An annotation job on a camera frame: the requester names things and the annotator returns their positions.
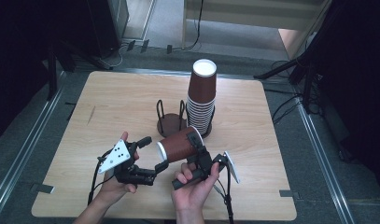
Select black tripod stand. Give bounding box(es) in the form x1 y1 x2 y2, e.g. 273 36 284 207
252 29 324 116

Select right hand-held gripper black cable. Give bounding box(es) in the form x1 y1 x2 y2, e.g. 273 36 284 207
213 161 236 224

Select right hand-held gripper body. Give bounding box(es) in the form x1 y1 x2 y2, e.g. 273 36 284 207
171 144 241 191

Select black hanging cable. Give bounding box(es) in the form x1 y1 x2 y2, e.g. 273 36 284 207
180 0 205 51

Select black floor cables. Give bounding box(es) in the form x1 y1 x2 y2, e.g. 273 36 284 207
271 92 303 126

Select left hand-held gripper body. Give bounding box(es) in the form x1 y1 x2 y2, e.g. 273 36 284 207
97 138 158 187

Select stack of brown paper cups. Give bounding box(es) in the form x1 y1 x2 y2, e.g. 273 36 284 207
185 58 218 136

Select left hand-held gripper black cable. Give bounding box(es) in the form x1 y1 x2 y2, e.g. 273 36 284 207
87 148 117 206

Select black cabinet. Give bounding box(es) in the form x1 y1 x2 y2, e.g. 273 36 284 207
84 0 130 60

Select black wire double cup holder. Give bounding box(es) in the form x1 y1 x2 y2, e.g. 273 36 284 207
155 99 217 140

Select person's left hand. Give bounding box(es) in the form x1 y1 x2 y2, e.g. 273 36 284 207
98 131 141 203

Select hand-held gripper black cable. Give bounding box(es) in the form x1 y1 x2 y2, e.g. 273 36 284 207
87 148 117 206
213 161 236 224

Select single brown paper cup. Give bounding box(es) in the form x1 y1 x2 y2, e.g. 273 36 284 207
156 125 204 164

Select grey tape piece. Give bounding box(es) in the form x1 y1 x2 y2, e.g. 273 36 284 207
278 189 302 201
30 183 55 194

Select white floor cable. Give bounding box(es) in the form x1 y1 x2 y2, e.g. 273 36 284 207
98 42 127 70

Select person's right hand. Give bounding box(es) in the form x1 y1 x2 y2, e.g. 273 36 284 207
171 161 220 213

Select black metal stand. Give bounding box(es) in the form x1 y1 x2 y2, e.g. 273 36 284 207
45 38 78 101

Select metal floor rail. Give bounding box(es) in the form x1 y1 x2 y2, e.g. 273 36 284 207
293 94 356 224
0 70 67 217

